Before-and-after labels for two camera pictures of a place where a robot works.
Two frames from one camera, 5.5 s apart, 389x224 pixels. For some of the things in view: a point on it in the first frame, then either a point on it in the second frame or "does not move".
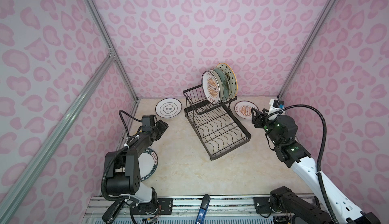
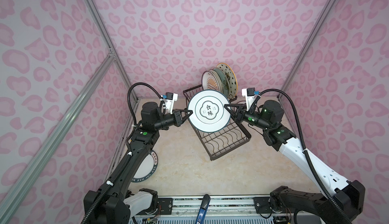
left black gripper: x=162 y=125 → x=177 y=117
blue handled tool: x=201 y=215 does not move
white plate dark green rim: x=148 y=161 does not move
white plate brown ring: x=168 y=107 → x=209 y=114
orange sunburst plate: x=210 y=87 does not move
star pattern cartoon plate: x=232 y=78 does not move
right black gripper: x=261 y=117 → x=240 y=115
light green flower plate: x=226 y=88 does not move
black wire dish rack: x=218 y=129 does not move
